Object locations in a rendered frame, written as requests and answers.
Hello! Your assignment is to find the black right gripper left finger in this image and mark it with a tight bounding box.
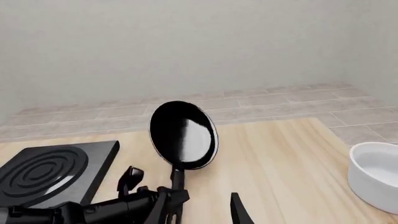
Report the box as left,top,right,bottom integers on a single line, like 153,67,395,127
146,194,171,224

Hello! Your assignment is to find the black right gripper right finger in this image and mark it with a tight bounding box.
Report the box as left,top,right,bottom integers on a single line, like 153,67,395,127
229,192,253,224

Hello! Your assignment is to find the black frying pan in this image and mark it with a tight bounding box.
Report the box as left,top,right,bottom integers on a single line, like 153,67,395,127
149,100,220,190

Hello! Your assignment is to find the small plate on black stalk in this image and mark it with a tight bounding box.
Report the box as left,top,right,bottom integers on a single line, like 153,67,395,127
117,165,146,198

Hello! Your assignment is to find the flat black stove plate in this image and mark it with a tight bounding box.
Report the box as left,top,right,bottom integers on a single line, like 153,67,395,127
0,140,121,209

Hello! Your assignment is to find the white ceramic bowl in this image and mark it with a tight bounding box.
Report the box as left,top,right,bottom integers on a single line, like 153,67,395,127
347,142,398,215

